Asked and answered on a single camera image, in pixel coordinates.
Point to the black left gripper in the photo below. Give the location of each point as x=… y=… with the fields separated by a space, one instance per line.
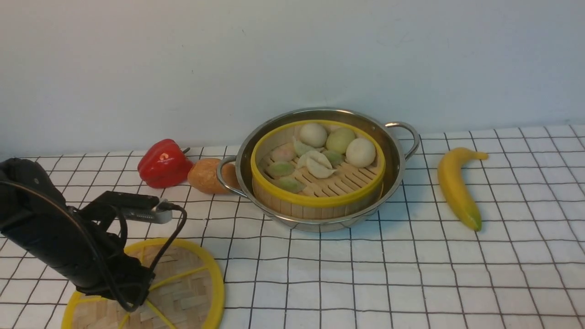
x=35 y=216

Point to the woven bamboo steamer lid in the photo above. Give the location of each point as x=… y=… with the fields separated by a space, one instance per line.
x=188 y=292

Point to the bamboo steamer basket yellow rim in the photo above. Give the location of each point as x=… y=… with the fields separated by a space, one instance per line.
x=300 y=195

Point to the red bell pepper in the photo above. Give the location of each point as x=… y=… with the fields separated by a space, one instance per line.
x=164 y=165

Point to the brown potato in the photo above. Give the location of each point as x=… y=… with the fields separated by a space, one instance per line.
x=203 y=176

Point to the green dumpling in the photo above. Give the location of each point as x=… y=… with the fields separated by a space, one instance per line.
x=279 y=169

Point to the pink dumpling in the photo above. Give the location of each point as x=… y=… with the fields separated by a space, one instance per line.
x=283 y=153

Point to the white dumpling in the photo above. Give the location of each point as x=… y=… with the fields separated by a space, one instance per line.
x=317 y=164

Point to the white steamed bun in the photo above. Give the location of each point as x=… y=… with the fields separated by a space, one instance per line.
x=360 y=153
x=313 y=134

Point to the green steamed bun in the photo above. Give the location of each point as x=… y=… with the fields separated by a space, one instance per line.
x=339 y=139

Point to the white checkered tablecloth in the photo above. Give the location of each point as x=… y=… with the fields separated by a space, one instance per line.
x=413 y=264

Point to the yellow banana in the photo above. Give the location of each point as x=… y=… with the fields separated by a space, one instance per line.
x=454 y=188

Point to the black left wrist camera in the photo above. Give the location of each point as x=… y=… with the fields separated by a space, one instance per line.
x=112 y=205

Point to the stainless steel two-handled pot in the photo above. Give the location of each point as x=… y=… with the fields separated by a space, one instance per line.
x=398 y=140

